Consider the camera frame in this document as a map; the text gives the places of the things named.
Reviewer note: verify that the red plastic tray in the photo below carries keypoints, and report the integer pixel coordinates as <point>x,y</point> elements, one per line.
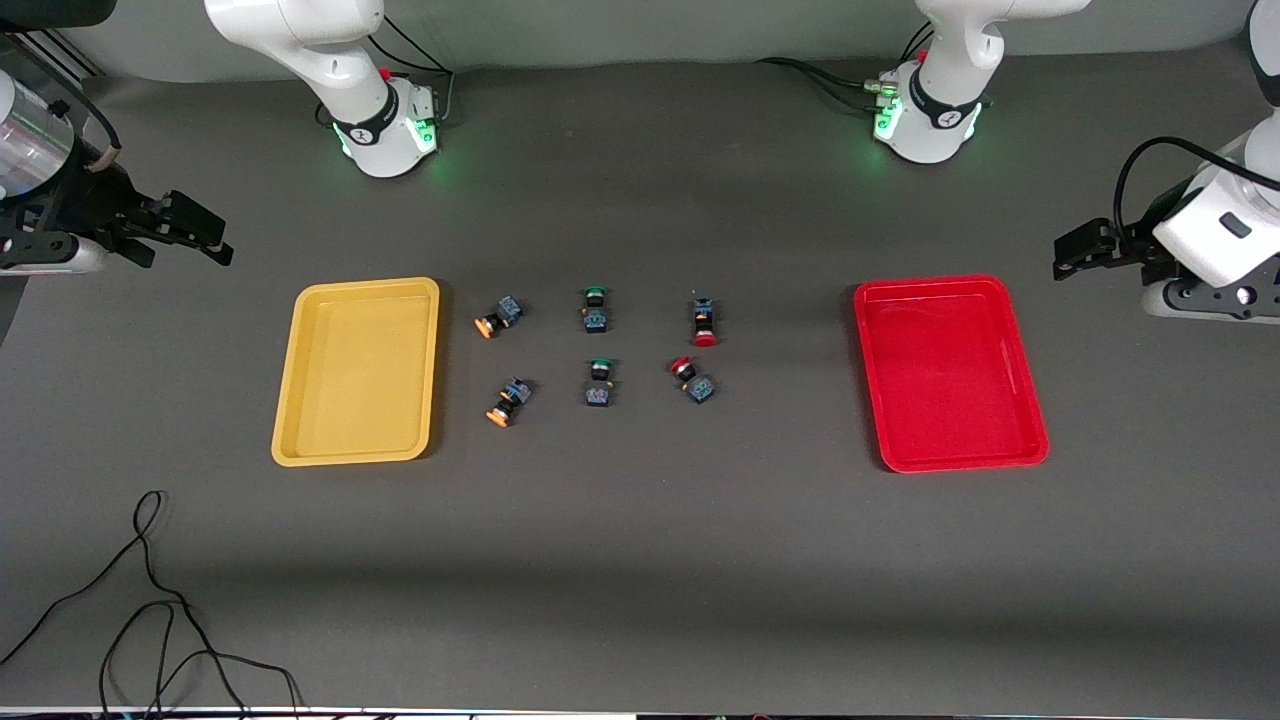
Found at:
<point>945,375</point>

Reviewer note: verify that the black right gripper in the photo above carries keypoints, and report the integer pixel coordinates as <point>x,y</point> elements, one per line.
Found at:
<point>92,203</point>

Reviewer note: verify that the yellow mushroom push button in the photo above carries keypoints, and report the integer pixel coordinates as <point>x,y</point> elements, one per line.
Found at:
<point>511,400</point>
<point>502,314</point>

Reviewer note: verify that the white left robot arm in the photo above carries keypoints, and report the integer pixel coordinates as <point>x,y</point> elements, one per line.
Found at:
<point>950,80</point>

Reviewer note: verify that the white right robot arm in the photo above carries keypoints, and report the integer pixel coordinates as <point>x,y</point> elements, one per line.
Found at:
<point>340,60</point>

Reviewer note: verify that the aluminium frame rail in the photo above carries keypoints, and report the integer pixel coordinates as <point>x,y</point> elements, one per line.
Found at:
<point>60,55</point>

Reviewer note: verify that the red mushroom push button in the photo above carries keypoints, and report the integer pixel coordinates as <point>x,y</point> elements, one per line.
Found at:
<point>692,380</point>
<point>704,320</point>

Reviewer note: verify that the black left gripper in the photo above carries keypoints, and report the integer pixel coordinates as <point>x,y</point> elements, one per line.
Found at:
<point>1128,240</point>

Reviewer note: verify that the green mushroom push button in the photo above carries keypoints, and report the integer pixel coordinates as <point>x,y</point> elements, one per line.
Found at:
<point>596,312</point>
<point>599,385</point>

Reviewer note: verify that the yellow plastic tray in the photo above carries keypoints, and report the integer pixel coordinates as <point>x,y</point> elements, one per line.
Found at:
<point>355,375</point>

